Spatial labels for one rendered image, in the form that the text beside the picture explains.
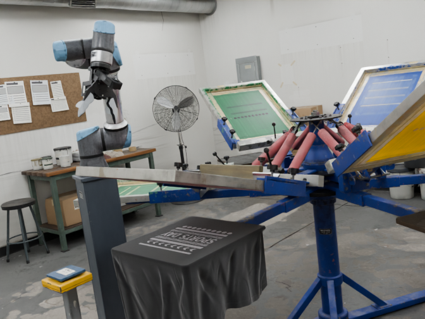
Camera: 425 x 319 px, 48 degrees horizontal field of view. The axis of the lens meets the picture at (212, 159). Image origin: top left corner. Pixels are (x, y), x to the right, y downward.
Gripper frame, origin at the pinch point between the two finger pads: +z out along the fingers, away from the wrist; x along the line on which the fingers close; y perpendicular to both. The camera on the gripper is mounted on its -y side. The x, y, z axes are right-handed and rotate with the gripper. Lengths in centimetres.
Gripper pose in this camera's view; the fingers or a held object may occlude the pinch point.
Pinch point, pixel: (98, 121)
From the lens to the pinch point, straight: 169.0
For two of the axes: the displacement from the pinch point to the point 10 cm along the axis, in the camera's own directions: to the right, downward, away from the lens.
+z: -0.8, 9.9, -0.7
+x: -6.7, -1.0, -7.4
